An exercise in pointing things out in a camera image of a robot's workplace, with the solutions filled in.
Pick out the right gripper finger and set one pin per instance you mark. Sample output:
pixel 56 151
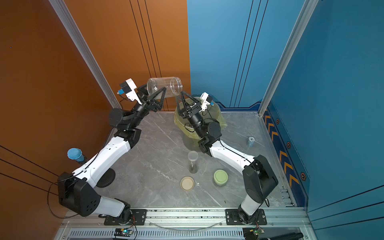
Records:
pixel 188 100
pixel 180 107

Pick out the left green circuit board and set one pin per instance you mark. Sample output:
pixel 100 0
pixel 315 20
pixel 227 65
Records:
pixel 124 233

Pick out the glass jar with tea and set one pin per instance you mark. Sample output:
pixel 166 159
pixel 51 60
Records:
pixel 173 85

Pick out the black tube at bottom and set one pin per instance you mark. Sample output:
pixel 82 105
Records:
pixel 290 236

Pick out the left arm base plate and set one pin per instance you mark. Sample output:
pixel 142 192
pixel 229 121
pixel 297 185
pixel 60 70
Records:
pixel 137 217

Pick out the jar with green lid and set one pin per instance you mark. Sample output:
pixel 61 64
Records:
pixel 220 177

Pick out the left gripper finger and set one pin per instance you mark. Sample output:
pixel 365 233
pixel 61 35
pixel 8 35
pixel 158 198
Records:
pixel 143 92
pixel 158 96

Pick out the mesh trash bin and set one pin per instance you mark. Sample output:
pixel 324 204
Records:
pixel 193 146

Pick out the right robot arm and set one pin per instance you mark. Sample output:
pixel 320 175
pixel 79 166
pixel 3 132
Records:
pixel 259 177

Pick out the right circuit board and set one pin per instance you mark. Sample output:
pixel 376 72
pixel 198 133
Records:
pixel 257 231

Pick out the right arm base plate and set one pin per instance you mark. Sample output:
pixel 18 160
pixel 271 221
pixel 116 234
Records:
pixel 234 216

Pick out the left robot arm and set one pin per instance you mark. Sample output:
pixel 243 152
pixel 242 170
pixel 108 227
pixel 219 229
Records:
pixel 76 190

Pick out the aluminium front rail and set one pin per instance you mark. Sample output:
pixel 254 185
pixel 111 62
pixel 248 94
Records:
pixel 203 223

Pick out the tall jar with clear lid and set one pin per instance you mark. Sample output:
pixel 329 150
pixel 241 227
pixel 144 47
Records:
pixel 193 165

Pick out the red poker chip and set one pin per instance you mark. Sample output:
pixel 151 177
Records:
pixel 254 185

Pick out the blue foam-tipped microphone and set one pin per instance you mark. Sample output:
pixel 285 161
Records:
pixel 77 155

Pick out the yellow trash bag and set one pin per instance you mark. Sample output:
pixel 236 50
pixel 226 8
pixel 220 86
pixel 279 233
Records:
pixel 188 132

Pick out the cream jar lid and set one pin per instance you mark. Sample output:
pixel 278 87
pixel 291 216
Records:
pixel 187 183

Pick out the black microphone stand base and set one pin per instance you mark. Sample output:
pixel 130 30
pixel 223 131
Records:
pixel 107 179

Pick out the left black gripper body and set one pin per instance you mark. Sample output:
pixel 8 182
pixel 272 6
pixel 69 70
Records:
pixel 143 101

